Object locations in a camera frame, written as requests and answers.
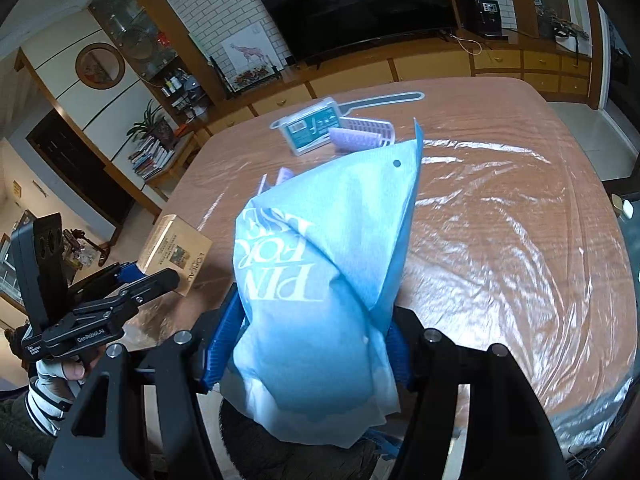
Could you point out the white slotted scoop package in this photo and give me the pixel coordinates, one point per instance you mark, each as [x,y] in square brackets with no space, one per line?
[310,127]

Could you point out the wooden shelf with glass doors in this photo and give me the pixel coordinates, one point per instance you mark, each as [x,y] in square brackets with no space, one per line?
[125,15]

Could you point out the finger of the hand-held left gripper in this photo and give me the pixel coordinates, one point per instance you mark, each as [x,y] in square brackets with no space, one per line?
[131,272]
[155,282]

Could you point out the lilac packet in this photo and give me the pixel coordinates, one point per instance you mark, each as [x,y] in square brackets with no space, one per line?
[282,176]

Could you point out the black box with red trim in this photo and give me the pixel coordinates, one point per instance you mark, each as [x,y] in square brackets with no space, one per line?
[462,5]

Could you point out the round wall plate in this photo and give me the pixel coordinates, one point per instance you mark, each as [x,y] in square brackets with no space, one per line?
[100,66]

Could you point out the animal painting on canvas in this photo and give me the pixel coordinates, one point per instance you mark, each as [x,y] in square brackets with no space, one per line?
[247,55]

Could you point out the dark ornament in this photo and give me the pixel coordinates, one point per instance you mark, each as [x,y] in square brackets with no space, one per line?
[570,30]

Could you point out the stack of books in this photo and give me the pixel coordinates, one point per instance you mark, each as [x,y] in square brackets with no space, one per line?
[150,157]

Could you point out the gold cardboard box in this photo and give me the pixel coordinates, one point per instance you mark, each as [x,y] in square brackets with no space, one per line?
[175,250]

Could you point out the dark cloth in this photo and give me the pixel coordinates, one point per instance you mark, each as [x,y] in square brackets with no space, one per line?
[260,450]

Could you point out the potted green plant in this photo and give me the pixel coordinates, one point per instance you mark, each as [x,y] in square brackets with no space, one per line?
[152,122]

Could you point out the wooden sideboard with drawers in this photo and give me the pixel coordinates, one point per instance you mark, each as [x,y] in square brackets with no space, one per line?
[350,80]

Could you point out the black flat television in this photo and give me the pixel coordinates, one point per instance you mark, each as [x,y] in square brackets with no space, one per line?
[360,5]

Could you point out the blue non-woven bag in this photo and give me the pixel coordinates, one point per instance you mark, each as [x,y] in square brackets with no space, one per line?
[320,240]

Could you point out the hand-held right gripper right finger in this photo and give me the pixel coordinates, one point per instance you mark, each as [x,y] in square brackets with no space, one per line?
[400,360]

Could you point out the black coffee machine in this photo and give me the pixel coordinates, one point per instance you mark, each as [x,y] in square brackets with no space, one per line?
[487,15]

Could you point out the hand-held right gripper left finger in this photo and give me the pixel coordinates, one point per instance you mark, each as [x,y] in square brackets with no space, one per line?
[225,340]

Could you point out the person's left hand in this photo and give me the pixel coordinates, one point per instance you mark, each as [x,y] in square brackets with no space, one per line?
[70,371]

